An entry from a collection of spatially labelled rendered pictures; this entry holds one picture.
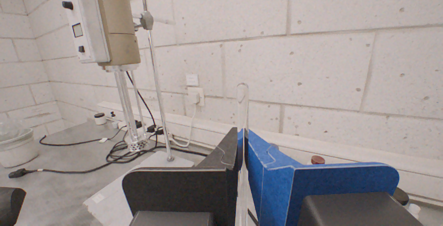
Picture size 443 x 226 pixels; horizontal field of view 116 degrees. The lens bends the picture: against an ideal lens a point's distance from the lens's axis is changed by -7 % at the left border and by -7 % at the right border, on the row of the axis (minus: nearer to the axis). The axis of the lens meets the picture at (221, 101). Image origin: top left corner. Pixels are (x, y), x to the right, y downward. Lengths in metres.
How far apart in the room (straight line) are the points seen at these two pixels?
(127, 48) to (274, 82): 0.44
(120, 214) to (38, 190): 0.36
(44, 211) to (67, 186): 0.10
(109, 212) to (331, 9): 0.82
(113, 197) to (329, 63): 0.76
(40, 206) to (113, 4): 0.62
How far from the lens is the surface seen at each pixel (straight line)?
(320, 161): 0.54
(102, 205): 0.62
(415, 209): 0.59
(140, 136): 0.54
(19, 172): 0.98
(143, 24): 0.56
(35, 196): 0.82
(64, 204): 0.71
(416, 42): 0.60
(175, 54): 0.75
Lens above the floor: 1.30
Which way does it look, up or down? 17 degrees down
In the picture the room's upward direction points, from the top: 3 degrees counter-clockwise
